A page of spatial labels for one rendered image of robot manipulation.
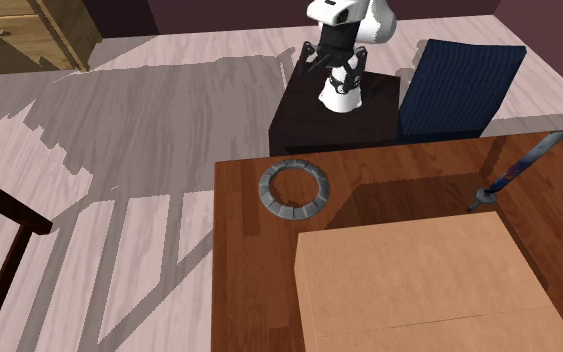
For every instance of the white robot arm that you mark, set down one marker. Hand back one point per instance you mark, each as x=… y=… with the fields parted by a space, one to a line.
x=381 y=22

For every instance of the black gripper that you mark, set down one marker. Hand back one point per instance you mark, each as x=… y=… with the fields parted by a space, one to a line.
x=338 y=38

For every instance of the black robot stand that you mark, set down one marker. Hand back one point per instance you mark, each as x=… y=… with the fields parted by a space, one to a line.
x=305 y=119

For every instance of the dark wooden chair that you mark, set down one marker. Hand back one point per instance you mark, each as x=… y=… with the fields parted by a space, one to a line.
x=3 y=273

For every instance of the dark blue chair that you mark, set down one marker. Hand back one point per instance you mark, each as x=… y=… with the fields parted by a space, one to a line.
x=451 y=90

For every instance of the brown wooden table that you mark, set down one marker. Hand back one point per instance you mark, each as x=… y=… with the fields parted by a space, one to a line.
x=247 y=278

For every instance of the light wooden cabinet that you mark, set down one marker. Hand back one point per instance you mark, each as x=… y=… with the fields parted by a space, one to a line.
x=22 y=39

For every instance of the brown cardboard box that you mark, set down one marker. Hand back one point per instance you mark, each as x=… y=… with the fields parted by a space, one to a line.
x=408 y=287

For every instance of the blue bladed sword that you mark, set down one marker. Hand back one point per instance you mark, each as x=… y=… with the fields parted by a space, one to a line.
x=522 y=166

